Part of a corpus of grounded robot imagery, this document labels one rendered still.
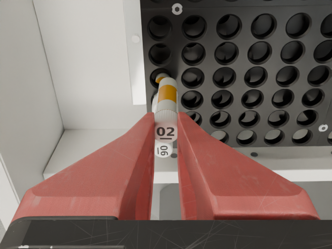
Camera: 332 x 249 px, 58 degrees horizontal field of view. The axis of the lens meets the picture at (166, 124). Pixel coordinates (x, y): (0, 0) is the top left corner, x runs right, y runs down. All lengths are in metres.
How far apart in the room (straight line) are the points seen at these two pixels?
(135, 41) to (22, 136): 0.10
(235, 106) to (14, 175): 0.14
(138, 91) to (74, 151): 0.07
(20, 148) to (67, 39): 0.09
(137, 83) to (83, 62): 0.05
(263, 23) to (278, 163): 0.10
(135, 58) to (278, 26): 0.10
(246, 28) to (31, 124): 0.15
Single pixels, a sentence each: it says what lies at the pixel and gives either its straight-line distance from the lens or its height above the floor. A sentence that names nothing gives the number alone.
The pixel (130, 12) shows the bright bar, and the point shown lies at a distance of 0.22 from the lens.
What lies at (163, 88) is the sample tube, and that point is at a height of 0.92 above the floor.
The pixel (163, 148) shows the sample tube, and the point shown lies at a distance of 0.18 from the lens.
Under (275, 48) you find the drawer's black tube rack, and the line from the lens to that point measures 0.18.
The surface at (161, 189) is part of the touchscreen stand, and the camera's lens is 1.44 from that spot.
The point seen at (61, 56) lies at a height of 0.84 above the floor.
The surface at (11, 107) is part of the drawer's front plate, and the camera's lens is 0.20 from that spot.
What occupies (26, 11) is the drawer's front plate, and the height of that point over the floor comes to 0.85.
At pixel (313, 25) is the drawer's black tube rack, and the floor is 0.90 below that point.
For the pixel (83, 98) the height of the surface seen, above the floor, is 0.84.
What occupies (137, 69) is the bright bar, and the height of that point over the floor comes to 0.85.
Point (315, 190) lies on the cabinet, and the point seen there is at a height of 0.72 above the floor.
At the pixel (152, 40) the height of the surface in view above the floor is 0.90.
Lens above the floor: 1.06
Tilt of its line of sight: 57 degrees down
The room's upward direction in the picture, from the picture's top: 180 degrees counter-clockwise
